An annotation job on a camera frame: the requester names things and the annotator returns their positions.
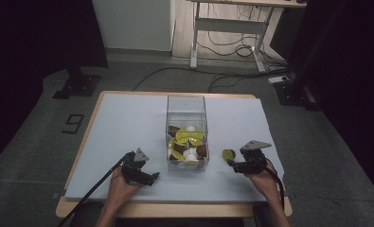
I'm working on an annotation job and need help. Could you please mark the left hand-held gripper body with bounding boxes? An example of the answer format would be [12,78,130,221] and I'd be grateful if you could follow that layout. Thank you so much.
[120,147,151,183]

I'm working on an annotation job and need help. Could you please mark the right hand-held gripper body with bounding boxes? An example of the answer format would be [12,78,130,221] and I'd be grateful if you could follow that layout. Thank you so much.
[240,140,273,175]

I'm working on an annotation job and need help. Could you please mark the yellow-lidded brown capsule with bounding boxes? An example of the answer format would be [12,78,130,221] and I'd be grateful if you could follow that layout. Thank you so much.
[222,148,237,162]

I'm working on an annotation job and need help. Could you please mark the clear plastic box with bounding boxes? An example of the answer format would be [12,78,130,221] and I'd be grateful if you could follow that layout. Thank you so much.
[165,95,210,172]

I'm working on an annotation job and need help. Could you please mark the person's left hand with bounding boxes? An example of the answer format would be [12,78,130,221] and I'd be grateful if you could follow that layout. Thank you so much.
[106,166,144,206]

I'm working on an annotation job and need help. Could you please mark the person's right hand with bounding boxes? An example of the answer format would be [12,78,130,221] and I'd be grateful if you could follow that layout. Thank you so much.
[244,168,279,199]

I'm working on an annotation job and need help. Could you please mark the pale paper sheet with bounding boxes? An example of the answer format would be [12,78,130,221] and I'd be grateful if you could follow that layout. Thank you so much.
[63,92,285,203]

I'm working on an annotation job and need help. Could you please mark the wooden table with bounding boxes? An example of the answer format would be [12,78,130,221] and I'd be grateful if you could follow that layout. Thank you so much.
[55,90,294,219]

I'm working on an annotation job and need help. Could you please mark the person's dark trousers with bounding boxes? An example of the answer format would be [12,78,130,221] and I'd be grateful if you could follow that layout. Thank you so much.
[65,201,278,227]

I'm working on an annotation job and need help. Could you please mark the black stand base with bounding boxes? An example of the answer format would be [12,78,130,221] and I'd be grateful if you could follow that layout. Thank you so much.
[274,79,322,112]
[52,67,101,100]

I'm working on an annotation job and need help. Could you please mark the white power strip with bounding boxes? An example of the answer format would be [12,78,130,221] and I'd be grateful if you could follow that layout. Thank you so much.
[267,75,290,85]

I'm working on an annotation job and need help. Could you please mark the white-framed desk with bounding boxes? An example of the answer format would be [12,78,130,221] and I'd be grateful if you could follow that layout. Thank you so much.
[187,0,308,74]

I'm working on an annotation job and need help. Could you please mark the white partition panel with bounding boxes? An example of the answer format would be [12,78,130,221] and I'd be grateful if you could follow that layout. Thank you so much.
[91,0,176,52]

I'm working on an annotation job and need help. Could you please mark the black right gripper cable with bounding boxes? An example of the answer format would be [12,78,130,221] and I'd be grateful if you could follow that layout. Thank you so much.
[262,158,286,211]

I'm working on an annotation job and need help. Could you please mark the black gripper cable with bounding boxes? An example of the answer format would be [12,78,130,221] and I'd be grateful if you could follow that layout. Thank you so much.
[262,158,286,211]
[57,152,135,227]

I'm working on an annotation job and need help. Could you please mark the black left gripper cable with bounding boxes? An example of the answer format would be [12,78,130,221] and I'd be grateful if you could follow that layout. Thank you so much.
[57,152,135,227]

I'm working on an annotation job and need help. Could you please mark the long black floor cable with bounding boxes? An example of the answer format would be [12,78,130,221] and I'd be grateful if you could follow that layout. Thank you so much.
[132,66,291,93]

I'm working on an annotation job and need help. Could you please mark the bundle of black cables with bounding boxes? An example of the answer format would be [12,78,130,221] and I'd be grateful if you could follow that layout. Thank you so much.
[196,3,291,69]

